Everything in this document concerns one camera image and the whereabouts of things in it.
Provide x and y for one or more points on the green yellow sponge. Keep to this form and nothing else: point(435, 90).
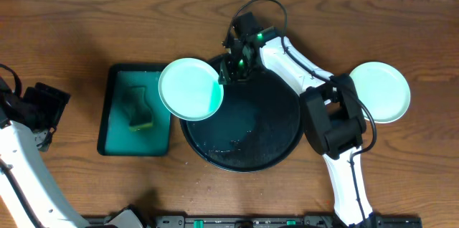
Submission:
point(137, 110)

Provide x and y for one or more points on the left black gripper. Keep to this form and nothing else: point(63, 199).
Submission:
point(50, 104)

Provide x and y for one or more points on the black rectangular water tray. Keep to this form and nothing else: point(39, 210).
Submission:
point(115, 138)

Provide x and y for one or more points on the round black serving tray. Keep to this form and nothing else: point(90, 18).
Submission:
point(257, 125)

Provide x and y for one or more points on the mint green plate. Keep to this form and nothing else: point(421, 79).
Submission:
point(189, 88)
point(383, 89)

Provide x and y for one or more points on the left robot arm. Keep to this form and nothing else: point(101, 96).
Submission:
point(27, 187)

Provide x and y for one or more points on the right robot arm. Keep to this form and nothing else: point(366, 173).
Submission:
point(332, 115)

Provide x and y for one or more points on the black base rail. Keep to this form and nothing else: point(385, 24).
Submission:
point(244, 222)

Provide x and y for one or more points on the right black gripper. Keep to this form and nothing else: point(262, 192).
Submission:
point(234, 66)

